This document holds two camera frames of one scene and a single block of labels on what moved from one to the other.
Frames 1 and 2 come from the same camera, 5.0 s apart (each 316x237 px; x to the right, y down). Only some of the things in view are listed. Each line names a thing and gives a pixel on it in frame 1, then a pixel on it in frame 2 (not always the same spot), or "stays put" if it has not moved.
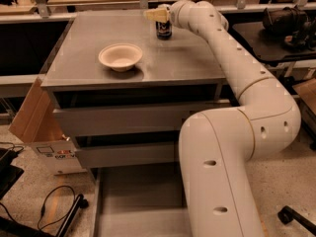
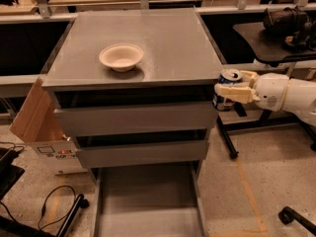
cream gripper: x=175 y=16 → x=271 y=91
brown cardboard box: x=38 y=122 stays put
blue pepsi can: x=164 y=31 → x=227 y=76
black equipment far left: x=9 y=174 stays put
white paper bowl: x=120 y=57 stays put
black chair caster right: x=286 y=214 stays put
